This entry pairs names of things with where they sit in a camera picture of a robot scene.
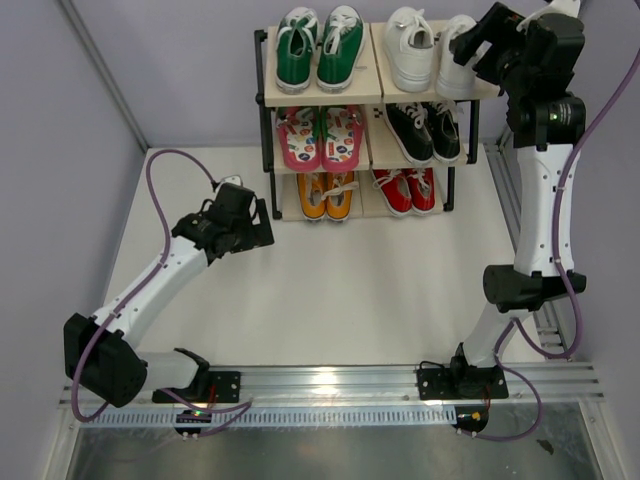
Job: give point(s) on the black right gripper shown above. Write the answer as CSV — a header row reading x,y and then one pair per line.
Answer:
x,y
497,27

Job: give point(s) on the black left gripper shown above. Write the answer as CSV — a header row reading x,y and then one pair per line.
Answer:
x,y
262,232

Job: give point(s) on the orange canvas sneaker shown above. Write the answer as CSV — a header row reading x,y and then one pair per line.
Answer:
x,y
311,188
339,194

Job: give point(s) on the white leather sneaker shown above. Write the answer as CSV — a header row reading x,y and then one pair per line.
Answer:
x,y
409,44
454,82

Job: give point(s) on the pink green sandal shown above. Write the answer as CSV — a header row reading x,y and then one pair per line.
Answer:
x,y
342,130
297,130

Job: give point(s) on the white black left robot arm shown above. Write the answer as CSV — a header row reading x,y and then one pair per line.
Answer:
x,y
100,351

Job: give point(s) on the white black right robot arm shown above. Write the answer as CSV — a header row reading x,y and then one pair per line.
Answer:
x,y
546,133

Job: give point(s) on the cream black shoe shelf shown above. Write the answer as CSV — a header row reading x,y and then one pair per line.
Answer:
x,y
370,90

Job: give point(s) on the black canvas sneaker right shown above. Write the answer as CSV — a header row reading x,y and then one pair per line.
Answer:
x,y
444,128

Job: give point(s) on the black canvas sneaker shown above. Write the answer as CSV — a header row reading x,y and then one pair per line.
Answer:
x,y
408,125
444,128

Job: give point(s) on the black canvas sneaker left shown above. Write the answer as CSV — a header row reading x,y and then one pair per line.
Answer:
x,y
408,125

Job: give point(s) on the red canvas sneaker left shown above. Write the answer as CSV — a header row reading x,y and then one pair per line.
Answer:
x,y
395,190

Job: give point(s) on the red canvas sneaker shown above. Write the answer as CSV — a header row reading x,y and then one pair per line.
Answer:
x,y
421,185
395,190

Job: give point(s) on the green canvas sneaker right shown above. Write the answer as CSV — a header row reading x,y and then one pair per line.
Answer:
x,y
342,43

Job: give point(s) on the green canvas sneaker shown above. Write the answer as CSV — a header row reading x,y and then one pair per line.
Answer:
x,y
342,43
296,38

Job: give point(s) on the red canvas sneaker right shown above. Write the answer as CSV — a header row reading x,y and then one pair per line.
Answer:
x,y
421,185

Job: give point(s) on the green canvas sneaker left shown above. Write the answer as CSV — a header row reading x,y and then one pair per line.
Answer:
x,y
296,38

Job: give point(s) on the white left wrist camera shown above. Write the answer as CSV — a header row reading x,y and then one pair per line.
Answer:
x,y
232,179

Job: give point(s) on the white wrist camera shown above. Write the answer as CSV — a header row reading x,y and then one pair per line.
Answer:
x,y
232,179
569,8

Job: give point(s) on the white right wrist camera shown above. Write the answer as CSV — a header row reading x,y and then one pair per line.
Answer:
x,y
569,8

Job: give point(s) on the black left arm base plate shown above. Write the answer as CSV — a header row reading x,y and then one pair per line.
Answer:
x,y
212,387

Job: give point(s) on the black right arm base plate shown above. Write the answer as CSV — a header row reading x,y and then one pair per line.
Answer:
x,y
440,382

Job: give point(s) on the slotted grey cable duct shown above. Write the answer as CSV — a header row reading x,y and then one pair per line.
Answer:
x,y
271,416

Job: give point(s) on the aluminium mounting rail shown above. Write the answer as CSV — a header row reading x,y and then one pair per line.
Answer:
x,y
553,381

